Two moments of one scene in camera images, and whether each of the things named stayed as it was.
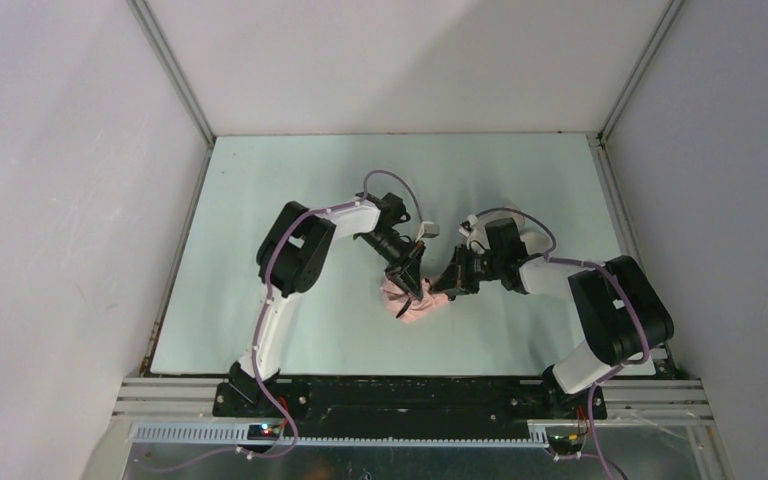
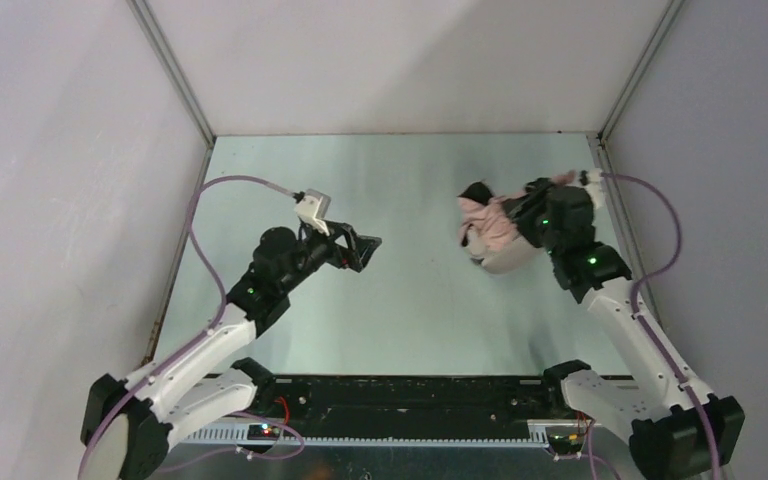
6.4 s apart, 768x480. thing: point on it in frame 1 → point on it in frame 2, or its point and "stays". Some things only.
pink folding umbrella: x=405 y=306 → x=485 y=220
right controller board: x=568 y=444 stays
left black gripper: x=403 y=266 → x=344 y=243
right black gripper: x=460 y=273 → x=534 y=211
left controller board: x=263 y=431 stays
